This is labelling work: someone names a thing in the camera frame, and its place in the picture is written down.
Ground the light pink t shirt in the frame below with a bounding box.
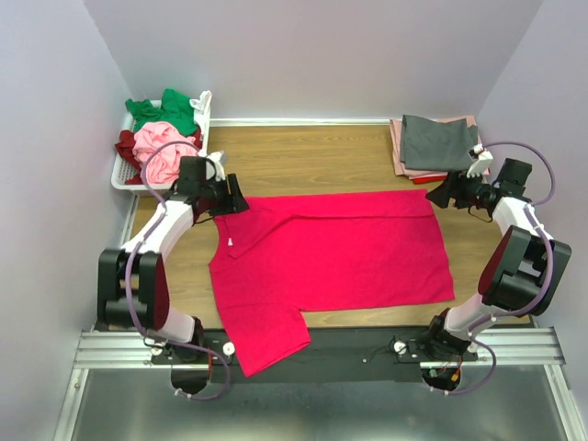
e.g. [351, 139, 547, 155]
[132, 121, 201, 186]

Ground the folded dusty pink t shirt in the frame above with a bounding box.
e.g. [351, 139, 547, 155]
[390, 115, 477, 179]

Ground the green t shirt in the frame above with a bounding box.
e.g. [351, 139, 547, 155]
[125, 88, 199, 136]

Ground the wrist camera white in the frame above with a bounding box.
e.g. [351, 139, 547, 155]
[204, 151, 228, 182]
[467, 143, 493, 178]

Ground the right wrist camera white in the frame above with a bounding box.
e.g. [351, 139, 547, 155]
[467, 143, 493, 178]

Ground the dark red t shirt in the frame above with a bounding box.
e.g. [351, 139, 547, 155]
[115, 130, 141, 185]

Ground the folded red t shirt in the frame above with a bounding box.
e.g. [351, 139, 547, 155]
[410, 174, 447, 185]

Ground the crimson red t shirt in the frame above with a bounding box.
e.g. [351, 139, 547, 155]
[209, 189, 455, 377]

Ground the folded grey t shirt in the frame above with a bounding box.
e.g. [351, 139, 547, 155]
[401, 115, 480, 172]

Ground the white plastic laundry basket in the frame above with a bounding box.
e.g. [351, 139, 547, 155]
[111, 118, 211, 197]

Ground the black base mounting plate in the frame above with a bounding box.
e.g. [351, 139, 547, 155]
[151, 326, 478, 392]

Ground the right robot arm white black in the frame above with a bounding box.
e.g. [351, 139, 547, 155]
[422, 158, 571, 360]

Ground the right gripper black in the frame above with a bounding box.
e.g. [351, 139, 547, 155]
[424, 168, 495, 209]

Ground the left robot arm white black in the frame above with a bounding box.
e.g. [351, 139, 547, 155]
[97, 152, 249, 363]

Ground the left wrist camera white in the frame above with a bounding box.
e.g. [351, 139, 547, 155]
[204, 151, 228, 182]

